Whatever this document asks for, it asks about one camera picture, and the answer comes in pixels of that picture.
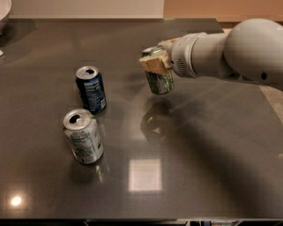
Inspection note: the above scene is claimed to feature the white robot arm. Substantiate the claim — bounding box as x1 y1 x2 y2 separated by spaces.
140 19 283 91

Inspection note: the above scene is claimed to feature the silver white soda can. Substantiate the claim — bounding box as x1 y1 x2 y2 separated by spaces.
63 108 104 164

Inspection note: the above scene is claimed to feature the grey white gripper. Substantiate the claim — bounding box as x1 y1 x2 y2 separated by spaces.
139 32 206 78

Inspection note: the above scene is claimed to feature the green soda can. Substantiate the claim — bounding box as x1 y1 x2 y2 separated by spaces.
142 46 175 95

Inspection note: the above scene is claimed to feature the blue soda can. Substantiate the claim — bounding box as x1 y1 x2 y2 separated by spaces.
75 66 107 114

